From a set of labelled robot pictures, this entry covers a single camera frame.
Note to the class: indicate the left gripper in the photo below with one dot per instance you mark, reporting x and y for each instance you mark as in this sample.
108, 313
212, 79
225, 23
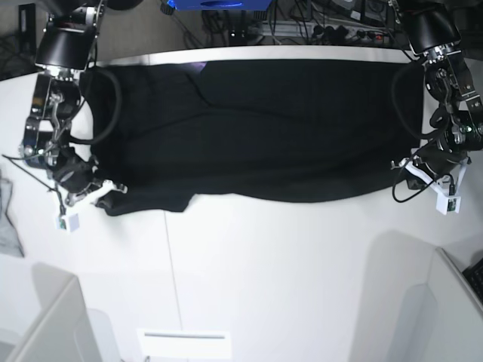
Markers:
439, 164

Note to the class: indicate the white slotted table plate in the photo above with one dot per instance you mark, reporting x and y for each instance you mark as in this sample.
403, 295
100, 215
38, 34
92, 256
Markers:
208, 345

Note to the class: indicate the white right partition panel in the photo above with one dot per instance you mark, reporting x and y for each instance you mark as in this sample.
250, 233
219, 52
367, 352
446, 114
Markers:
440, 319

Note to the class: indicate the grey cloth at table edge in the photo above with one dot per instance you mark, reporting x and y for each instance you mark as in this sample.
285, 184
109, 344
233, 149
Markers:
10, 242

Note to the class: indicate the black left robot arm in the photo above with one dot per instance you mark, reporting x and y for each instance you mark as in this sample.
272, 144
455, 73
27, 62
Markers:
456, 124

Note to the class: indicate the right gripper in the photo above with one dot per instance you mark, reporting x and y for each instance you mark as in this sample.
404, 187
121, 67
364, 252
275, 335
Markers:
77, 177

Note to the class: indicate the white power strip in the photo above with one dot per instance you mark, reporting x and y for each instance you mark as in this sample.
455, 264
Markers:
323, 33

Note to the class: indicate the black keyboard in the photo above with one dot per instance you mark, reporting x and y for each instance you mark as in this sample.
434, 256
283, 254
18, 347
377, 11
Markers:
474, 276

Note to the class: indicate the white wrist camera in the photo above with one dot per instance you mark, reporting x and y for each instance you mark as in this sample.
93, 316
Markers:
446, 204
68, 223

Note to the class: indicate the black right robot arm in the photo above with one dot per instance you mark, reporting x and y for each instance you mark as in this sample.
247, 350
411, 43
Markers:
68, 46

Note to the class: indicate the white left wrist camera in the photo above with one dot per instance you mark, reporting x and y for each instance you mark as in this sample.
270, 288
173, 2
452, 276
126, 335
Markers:
446, 204

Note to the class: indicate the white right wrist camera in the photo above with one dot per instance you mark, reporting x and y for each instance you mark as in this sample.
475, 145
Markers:
68, 223

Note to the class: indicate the white partition panel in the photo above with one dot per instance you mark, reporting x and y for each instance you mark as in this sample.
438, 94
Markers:
64, 329
440, 319

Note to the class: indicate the black T-shirt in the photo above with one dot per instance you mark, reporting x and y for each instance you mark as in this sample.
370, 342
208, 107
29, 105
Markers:
297, 131

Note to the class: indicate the blue box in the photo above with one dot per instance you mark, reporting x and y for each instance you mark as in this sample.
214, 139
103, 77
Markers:
220, 5

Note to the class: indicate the white left partition panel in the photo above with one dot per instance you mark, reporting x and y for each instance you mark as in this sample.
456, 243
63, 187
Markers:
64, 329

